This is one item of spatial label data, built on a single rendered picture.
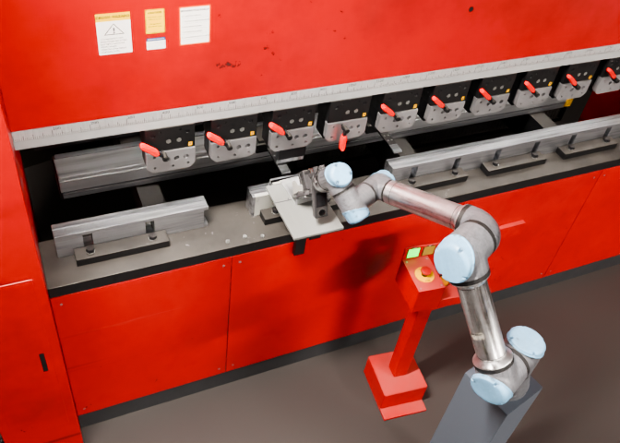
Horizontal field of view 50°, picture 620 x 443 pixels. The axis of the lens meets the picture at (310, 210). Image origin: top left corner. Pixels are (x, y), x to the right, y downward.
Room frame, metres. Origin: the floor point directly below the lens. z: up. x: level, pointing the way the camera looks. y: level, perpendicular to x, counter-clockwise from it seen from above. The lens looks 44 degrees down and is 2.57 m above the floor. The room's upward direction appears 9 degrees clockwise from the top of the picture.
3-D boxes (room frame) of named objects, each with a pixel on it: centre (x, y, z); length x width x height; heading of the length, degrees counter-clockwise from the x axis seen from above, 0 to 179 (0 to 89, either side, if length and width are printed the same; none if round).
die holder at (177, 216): (1.52, 0.57, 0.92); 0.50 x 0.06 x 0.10; 120
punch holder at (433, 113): (2.08, -0.40, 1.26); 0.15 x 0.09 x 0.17; 120
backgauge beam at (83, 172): (2.24, -0.10, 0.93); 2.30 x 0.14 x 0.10; 120
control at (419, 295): (1.67, -0.49, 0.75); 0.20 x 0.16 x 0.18; 114
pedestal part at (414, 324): (1.67, -0.49, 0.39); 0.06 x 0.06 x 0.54; 24
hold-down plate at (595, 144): (2.44, -1.15, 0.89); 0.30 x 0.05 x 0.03; 120
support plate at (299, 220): (1.66, 0.02, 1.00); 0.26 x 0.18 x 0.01; 30
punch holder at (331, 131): (1.88, -0.06, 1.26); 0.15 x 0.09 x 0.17; 120
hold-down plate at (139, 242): (1.44, 0.59, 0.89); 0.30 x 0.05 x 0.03; 120
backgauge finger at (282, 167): (1.93, 0.17, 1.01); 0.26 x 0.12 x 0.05; 30
